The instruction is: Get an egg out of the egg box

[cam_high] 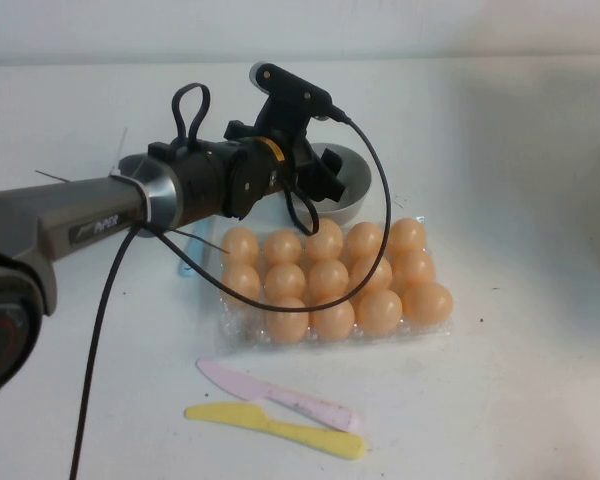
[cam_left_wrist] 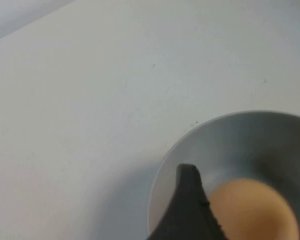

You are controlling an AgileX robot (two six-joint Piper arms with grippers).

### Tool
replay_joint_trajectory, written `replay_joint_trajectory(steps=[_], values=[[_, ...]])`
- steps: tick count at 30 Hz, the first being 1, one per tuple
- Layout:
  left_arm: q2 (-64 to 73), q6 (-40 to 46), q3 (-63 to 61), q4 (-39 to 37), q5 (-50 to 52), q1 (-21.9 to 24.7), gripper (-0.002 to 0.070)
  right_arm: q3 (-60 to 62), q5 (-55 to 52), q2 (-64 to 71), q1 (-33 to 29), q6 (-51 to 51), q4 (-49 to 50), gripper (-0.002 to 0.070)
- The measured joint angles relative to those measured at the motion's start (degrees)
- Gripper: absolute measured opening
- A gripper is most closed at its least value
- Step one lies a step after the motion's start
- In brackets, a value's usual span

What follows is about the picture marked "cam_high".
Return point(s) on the pink plastic knife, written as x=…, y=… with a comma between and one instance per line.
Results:
x=245, y=385

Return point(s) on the clear plastic egg tray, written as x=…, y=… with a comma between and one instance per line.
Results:
x=240, y=330

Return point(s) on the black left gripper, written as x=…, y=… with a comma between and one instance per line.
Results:
x=300, y=165

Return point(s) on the orange plastic egg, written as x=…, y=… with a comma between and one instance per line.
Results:
x=406, y=237
x=327, y=242
x=287, y=325
x=242, y=247
x=329, y=277
x=333, y=322
x=362, y=240
x=281, y=248
x=286, y=281
x=377, y=277
x=241, y=281
x=415, y=270
x=427, y=302
x=380, y=312

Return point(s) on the grey round bowl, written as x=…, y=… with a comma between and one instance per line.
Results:
x=350, y=210

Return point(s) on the yellow plastic knife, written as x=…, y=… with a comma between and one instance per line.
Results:
x=230, y=415

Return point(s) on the light blue plastic fork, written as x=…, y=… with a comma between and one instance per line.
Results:
x=186, y=271

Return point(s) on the black and grey left robot arm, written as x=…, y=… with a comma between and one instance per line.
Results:
x=80, y=200

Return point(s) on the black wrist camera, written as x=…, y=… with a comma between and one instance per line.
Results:
x=290, y=90

